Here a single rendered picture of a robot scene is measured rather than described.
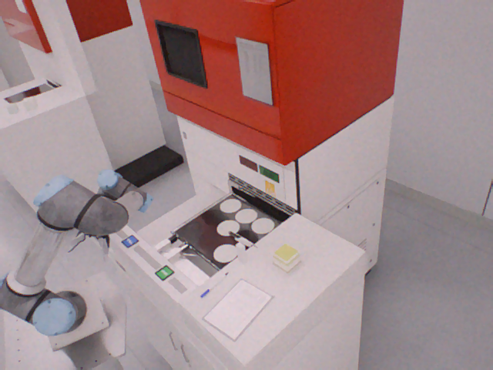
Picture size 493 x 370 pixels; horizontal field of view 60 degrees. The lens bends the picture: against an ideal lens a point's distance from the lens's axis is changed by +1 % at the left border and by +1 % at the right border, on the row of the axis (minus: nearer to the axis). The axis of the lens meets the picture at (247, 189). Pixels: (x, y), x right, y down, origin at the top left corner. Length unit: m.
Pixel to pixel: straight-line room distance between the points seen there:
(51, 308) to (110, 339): 0.29
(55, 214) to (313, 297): 0.86
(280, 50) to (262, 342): 0.92
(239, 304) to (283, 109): 0.69
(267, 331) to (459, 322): 1.53
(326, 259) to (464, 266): 1.55
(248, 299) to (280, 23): 0.91
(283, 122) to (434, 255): 1.79
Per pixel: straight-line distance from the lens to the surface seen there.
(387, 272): 2.88
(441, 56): 2.89
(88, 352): 1.73
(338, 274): 1.55
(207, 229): 1.87
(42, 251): 1.43
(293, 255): 1.52
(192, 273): 1.73
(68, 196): 1.29
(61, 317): 1.55
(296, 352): 1.59
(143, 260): 1.73
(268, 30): 1.40
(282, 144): 1.56
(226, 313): 1.47
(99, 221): 1.28
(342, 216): 2.14
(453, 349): 2.62
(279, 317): 1.44
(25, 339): 1.90
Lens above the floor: 2.14
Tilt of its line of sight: 37 degrees down
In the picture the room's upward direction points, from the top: 8 degrees counter-clockwise
